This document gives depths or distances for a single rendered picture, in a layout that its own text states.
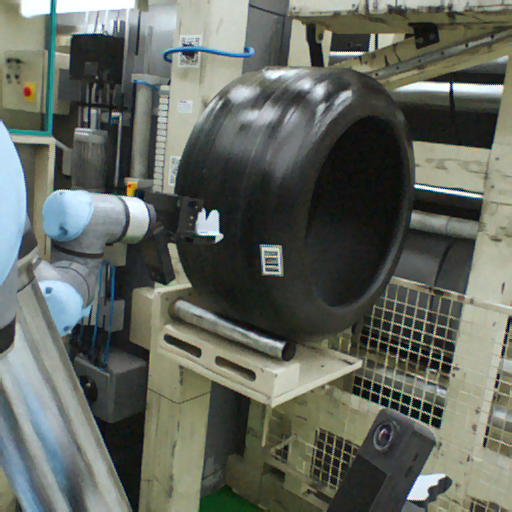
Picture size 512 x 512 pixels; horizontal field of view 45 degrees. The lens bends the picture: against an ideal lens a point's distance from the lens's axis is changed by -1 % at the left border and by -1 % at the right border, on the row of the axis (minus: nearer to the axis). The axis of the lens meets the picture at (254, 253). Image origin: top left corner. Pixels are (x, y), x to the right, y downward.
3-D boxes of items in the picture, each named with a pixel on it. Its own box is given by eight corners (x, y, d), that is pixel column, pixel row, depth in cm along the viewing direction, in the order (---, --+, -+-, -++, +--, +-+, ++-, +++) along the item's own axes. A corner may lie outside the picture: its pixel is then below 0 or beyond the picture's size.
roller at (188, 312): (166, 314, 148) (173, 296, 148) (178, 318, 151) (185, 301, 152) (281, 360, 126) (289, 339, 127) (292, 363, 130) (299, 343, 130)
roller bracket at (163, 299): (149, 328, 148) (152, 289, 146) (255, 303, 178) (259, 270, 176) (159, 332, 146) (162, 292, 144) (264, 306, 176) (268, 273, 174)
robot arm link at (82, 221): (32, 236, 91) (44, 181, 90) (93, 239, 100) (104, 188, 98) (61, 253, 87) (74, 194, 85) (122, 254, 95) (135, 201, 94)
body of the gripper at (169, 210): (208, 200, 107) (156, 193, 97) (200, 249, 108) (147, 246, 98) (178, 194, 111) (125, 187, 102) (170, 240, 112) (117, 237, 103)
